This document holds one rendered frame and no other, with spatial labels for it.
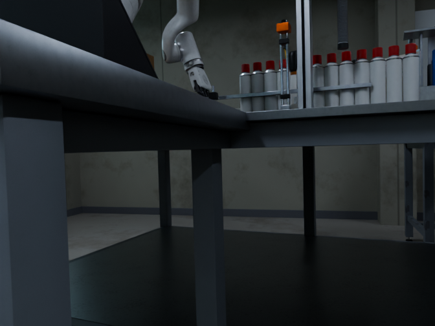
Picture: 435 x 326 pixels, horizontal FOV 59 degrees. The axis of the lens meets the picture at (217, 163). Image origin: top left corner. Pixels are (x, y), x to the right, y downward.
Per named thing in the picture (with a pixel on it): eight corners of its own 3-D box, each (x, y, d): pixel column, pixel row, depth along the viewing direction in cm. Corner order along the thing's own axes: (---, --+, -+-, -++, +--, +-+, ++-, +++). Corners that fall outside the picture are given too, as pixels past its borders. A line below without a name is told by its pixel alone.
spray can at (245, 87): (254, 115, 158) (253, 65, 157) (250, 114, 153) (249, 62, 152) (243, 116, 160) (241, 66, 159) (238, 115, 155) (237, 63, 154)
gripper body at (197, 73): (196, 61, 159) (205, 86, 157) (206, 66, 168) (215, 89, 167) (181, 69, 161) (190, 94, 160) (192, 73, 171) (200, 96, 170)
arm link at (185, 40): (184, 60, 159) (204, 56, 163) (173, 32, 160) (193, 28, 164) (179, 69, 167) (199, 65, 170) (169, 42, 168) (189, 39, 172)
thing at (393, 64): (402, 105, 135) (401, 46, 135) (402, 104, 131) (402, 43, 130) (386, 107, 137) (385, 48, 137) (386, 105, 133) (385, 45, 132)
